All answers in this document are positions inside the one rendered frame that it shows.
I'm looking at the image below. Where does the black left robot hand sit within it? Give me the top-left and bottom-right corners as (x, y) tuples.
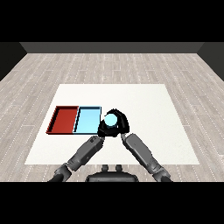
(96, 114), (113, 139)

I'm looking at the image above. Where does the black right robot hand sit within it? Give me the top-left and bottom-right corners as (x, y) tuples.
(105, 108), (130, 138)

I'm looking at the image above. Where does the small blue can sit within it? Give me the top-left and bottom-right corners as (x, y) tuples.
(103, 113), (118, 129)

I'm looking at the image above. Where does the light blue shallow open box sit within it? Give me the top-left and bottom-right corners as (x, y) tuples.
(72, 105), (102, 136)

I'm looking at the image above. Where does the red shallow open box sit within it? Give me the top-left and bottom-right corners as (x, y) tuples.
(45, 105), (80, 136)

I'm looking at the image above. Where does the dark grey robot body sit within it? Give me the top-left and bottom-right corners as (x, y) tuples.
(86, 164), (139, 183)

